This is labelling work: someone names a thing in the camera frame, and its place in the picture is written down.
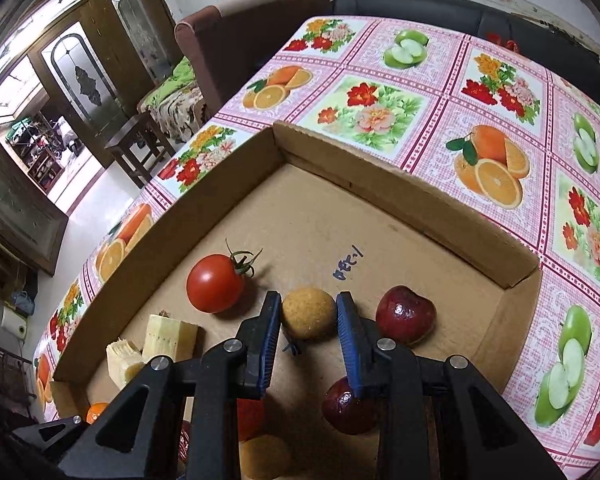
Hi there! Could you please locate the green patterned blanket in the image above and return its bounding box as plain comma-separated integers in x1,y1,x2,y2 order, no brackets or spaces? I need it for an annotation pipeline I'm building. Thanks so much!
136,56,204,143

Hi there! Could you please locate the pale sugarcane piece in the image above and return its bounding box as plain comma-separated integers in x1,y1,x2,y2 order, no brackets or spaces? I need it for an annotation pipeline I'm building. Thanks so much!
142,314,198,363
106,339,145,390

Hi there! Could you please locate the black leather sofa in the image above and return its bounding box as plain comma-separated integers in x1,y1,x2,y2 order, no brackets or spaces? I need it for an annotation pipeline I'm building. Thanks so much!
332,0,600,106

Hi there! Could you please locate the dark wooden stool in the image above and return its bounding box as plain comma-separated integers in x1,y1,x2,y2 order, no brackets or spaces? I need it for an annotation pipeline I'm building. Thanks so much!
105,112,175,188

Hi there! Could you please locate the floral fruit print tablecloth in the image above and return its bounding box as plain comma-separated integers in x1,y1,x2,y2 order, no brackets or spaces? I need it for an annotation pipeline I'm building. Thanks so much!
33,15,600,479

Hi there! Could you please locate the large red tomato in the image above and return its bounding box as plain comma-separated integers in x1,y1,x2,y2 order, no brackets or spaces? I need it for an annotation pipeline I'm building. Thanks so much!
185,242,262,314

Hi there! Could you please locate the tan longan fruit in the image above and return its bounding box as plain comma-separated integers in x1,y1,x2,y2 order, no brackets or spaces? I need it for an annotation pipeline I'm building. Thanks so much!
239,434,291,479
283,287,337,339

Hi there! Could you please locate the brown cardboard tray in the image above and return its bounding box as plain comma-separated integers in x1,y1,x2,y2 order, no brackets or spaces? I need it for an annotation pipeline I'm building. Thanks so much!
52,122,541,479

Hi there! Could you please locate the brown armchair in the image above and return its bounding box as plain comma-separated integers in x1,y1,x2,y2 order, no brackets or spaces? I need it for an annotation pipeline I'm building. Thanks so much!
174,0,330,114

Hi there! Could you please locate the red cushion ornament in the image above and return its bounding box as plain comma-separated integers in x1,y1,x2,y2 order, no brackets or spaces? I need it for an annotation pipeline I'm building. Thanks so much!
486,32,520,53

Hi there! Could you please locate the wooden glass door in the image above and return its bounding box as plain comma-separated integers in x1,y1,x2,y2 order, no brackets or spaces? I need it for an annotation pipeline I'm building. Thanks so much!
0,0,181,167

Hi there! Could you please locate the orange mandarin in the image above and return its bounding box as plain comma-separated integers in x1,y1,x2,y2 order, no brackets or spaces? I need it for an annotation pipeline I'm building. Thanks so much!
85,402,109,425

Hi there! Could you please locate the small red tomato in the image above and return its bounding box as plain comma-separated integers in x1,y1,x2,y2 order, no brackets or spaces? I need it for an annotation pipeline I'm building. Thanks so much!
237,399,265,442

